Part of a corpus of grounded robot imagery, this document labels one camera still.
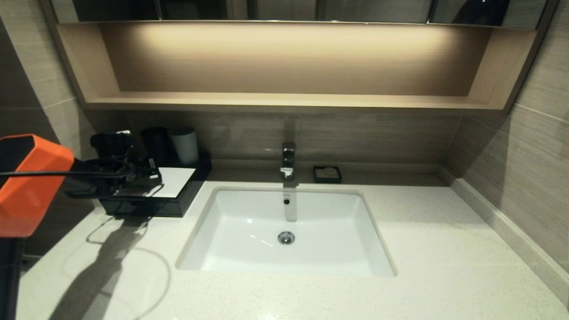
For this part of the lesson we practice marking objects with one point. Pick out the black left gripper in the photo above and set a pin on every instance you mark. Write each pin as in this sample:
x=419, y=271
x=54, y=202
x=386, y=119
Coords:
x=129, y=178

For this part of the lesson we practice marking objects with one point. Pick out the black box drawer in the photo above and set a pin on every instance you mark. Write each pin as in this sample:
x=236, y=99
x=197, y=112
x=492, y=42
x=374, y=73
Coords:
x=146, y=208

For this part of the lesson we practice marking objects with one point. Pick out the dark metal tumbler cup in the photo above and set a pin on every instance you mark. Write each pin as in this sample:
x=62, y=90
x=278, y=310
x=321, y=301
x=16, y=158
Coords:
x=155, y=144

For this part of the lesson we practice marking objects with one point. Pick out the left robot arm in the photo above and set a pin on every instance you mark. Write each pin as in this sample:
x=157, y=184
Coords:
x=31, y=191

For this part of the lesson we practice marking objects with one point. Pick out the black storage box housing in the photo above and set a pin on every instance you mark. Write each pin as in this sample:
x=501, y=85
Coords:
x=195, y=182

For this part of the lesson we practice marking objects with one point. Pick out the grey white cup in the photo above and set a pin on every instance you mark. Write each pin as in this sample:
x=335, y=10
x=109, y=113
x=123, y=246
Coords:
x=186, y=146

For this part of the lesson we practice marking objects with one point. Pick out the chrome faucet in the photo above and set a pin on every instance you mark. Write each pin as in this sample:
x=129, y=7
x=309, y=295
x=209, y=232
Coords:
x=288, y=160

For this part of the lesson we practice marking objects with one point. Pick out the chrome sink drain plug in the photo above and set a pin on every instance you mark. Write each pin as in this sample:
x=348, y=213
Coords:
x=286, y=238

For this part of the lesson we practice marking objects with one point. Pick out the black soap dish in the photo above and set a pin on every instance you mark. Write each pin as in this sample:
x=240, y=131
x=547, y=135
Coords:
x=318, y=178

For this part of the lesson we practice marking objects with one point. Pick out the beige soap bar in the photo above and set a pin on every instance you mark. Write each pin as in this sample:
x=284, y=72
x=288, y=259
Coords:
x=329, y=171

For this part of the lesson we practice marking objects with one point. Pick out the white ceramic sink basin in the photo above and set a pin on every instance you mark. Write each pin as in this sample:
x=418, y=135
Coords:
x=333, y=231

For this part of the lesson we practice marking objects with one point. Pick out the mirror cabinet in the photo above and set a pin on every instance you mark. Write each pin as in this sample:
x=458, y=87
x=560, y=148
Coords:
x=355, y=11

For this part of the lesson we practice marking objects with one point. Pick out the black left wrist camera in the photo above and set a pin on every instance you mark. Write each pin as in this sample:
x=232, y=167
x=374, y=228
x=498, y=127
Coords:
x=111, y=142

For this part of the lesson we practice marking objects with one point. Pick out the wooden wall shelf niche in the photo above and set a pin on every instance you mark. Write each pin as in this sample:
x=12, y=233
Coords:
x=284, y=62

